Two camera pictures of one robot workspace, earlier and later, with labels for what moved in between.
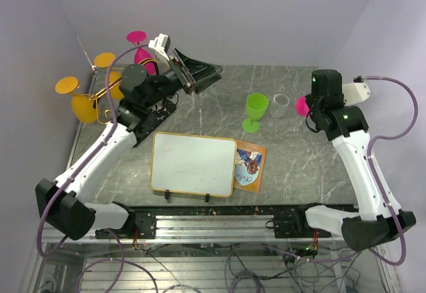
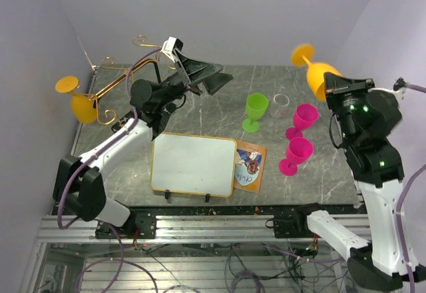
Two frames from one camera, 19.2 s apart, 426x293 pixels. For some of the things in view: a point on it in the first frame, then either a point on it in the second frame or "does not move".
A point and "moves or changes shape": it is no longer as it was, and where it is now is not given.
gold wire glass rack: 96,95 → 108,62
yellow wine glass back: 106,60 → 303,52
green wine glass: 256,106 does not move
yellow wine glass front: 82,106 does not move
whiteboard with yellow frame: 191,163 does not move
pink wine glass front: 301,106 moves or changes shape
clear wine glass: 279,105 does not move
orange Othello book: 249,163 does not move
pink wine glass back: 137,36 → 299,150
